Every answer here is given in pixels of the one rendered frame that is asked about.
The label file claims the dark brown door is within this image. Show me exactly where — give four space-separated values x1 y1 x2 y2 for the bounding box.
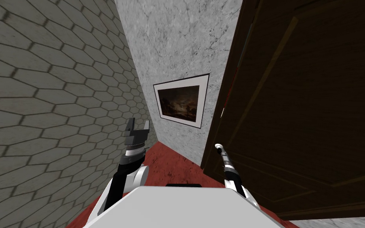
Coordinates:
200 0 365 221

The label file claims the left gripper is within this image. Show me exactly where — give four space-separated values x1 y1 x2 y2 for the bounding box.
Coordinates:
123 117 151 147

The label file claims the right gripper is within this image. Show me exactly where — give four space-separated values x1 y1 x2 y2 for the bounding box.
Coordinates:
219 150 232 166

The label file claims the framed dark landscape picture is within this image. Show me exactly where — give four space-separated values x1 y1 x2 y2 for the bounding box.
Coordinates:
152 73 211 130

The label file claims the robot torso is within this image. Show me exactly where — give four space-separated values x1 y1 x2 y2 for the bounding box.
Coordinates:
82 182 286 228

